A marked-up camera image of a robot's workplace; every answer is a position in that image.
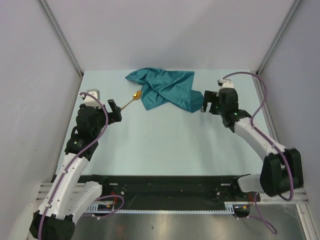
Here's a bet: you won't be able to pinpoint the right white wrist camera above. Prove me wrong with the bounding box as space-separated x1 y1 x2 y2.
217 78 235 90

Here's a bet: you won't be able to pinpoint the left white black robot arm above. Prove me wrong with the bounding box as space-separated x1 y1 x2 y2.
29 98 122 240

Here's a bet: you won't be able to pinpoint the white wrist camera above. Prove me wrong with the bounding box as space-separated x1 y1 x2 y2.
217 78 235 90
78 88 101 108

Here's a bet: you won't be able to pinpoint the white slotted cable duct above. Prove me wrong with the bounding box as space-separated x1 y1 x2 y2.
87 201 237 214

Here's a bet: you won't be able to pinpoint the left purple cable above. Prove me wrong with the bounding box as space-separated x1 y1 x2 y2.
37 91 110 240

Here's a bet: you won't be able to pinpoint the teal satin napkin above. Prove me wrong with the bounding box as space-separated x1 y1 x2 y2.
125 67 204 113

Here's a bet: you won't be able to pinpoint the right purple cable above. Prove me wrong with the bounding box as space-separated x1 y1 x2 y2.
223 71 295 201

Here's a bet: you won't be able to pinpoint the aluminium corner post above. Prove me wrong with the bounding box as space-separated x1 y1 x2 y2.
255 0 304 75
36 0 84 77

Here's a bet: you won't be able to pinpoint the left aluminium corner post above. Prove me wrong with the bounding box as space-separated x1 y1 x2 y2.
36 0 84 77

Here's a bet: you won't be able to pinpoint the right aluminium corner post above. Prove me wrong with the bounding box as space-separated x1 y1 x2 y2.
255 0 304 75

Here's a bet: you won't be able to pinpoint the purple cable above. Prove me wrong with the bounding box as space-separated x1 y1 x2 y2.
223 71 295 201
37 91 110 240

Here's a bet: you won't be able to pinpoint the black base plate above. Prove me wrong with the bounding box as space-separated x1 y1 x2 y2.
77 174 252 212

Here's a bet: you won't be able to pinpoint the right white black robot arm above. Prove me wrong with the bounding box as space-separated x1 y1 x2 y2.
201 88 304 201

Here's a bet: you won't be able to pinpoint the gold spoon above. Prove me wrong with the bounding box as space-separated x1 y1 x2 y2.
121 90 142 111

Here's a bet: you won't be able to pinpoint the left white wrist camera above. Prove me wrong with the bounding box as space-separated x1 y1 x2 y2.
78 88 101 108

